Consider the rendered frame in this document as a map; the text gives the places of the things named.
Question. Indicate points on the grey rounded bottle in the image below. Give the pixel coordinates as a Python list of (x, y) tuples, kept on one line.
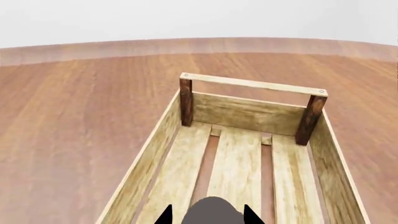
[(213, 211)]

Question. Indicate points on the wooden slatted tray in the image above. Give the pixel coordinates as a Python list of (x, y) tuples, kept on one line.
[(236, 149)]

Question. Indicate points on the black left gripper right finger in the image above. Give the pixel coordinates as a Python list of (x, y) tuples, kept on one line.
[(251, 217)]

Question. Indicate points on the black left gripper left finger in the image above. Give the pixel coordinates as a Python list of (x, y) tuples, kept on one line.
[(166, 216)]

